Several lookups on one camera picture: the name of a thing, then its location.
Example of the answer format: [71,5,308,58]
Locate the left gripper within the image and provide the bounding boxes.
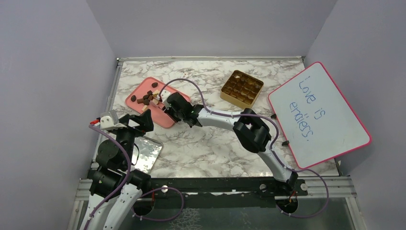
[113,108,153,168]

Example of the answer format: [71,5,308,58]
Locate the pink silicone tongs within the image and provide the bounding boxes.
[151,98,164,110]

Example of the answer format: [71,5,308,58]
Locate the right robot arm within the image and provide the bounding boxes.
[138,92,298,195]

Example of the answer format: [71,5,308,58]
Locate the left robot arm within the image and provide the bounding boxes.
[80,110,154,230]

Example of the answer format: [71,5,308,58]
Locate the gold chocolate tin box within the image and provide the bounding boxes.
[220,70,264,109]

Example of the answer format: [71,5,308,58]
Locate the pink plastic tray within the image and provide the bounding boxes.
[125,77,190,128]

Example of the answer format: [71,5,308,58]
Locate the pink framed whiteboard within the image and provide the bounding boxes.
[268,62,372,169]

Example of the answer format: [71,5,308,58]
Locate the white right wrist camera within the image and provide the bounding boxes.
[160,90,171,108]

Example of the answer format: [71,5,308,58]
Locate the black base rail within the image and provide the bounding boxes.
[134,177,308,215]

